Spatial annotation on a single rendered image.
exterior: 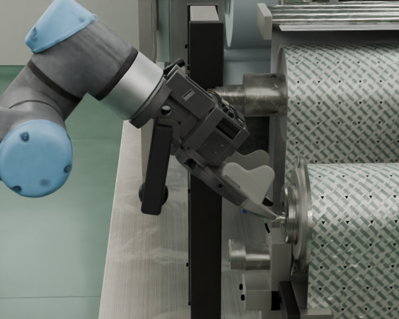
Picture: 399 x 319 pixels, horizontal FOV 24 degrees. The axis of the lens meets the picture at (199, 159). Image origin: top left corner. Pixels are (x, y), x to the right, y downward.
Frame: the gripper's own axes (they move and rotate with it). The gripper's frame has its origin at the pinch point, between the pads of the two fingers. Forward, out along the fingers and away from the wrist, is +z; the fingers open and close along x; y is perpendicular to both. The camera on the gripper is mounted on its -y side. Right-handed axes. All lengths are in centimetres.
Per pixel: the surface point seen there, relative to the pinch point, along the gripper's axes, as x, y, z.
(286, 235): -1.3, -0.4, 4.3
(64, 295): 213, -130, 42
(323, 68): 21.7, 16.4, 0.3
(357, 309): -4.4, -1.6, 16.7
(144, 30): 98, -9, -13
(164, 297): 45, -36, 14
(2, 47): 552, -164, -29
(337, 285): -4.4, -0.7, 12.4
